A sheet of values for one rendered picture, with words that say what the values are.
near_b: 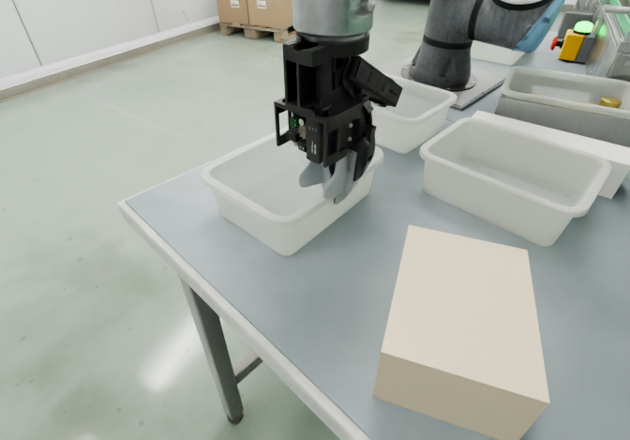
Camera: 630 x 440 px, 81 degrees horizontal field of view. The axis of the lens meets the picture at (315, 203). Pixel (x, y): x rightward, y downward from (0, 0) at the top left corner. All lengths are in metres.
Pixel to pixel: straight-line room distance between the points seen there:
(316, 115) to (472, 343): 0.24
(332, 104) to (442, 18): 0.61
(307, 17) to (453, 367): 0.31
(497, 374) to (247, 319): 0.24
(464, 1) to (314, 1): 0.63
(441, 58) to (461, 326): 0.73
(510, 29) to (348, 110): 0.58
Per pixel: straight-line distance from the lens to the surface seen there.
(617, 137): 0.83
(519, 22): 0.90
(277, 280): 0.46
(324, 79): 0.37
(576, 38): 1.38
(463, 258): 0.40
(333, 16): 0.35
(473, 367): 0.33
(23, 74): 3.71
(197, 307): 0.75
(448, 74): 1.00
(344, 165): 0.43
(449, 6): 0.96
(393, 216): 0.55
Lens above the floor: 1.10
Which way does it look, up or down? 38 degrees down
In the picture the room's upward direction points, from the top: straight up
